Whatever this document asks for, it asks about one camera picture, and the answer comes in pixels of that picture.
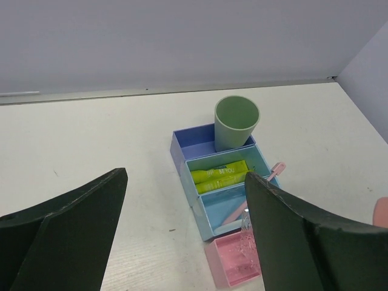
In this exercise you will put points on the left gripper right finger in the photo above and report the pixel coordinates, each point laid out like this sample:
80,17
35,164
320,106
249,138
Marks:
303,247

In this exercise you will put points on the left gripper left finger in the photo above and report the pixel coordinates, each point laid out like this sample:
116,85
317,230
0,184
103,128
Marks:
63,243

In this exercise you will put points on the clear textured plastic box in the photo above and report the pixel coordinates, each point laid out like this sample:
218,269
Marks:
248,244

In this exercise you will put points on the pink plastic cup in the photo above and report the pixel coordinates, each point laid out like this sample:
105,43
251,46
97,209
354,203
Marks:
380,213

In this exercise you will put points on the white toothbrush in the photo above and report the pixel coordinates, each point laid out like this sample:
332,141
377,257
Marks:
228,227

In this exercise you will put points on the pink toothbrush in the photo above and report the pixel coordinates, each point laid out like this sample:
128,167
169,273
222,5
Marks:
276,170

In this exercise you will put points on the light blue toothbrush bin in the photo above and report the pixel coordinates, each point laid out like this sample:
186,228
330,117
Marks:
211,209

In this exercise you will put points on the light blue toothpaste bin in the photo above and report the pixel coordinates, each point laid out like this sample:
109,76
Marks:
217,163

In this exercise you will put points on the yellow-green toothpaste tube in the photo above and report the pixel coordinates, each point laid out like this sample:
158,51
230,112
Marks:
205,187
200,176

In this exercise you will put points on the pink bin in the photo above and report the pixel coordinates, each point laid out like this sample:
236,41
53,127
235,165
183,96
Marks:
228,265

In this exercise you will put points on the green plastic cup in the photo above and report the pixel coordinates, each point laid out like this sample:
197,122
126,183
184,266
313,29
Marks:
235,119

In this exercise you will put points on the dark blue bin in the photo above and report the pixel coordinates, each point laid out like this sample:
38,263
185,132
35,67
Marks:
199,142

